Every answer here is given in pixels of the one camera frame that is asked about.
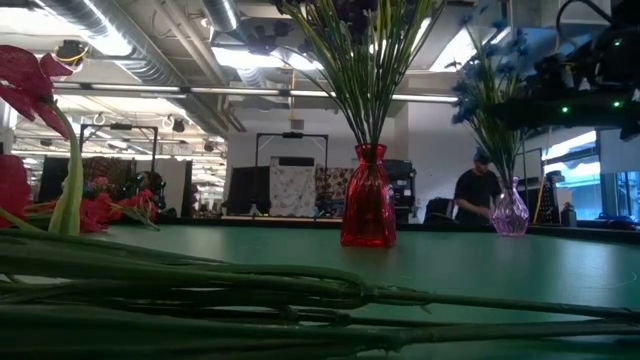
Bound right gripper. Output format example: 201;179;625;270
527;49;601;99

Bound purple artificial flower bunch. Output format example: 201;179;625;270
246;0;374;147
367;0;447;147

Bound red artificial flower bunch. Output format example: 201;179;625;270
0;43;640;360
77;188;162;235

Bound purple glass vase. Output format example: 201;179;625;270
490;175;531;238

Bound red glass vase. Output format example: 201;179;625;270
339;143;399;249

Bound black perforated stand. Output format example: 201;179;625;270
537;179;562;226

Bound person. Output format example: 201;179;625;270
453;147;504;226

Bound black office chair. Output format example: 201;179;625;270
423;196;457;225

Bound black machine cabinet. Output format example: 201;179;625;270
383;158;418;225

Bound green table mat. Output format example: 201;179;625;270
0;223;640;360

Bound red floral cloth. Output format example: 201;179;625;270
314;166;355;202

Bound long ceiling light strip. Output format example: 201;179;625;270
52;82;459;104

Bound plaid cloth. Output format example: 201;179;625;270
81;156;135;211

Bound colourful flower bouquet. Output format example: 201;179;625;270
83;175;114;199

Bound black gantry frame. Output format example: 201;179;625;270
254;131;330;217
78;123;160;217

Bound round silver duct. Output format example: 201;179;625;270
201;0;274;90

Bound silver ventilation duct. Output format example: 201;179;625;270
37;0;236;139

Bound yellow hanging cord reel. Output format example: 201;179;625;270
53;38;91;67

